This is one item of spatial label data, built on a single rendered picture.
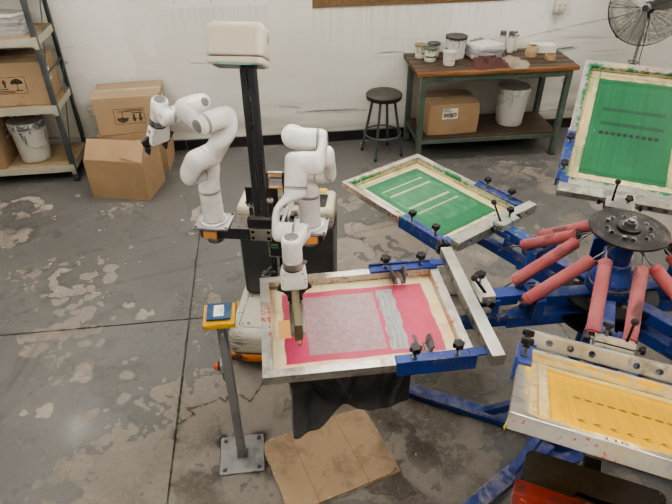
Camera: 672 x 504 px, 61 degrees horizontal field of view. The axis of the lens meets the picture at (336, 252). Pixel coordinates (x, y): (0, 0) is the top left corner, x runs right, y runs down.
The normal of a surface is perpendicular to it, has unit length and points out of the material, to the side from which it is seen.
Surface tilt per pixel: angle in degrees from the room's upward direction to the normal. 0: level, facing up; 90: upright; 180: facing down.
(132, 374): 0
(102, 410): 0
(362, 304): 0
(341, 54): 90
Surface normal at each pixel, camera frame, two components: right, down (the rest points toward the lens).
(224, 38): -0.09, 0.15
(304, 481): 0.00, -0.81
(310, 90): 0.13, 0.57
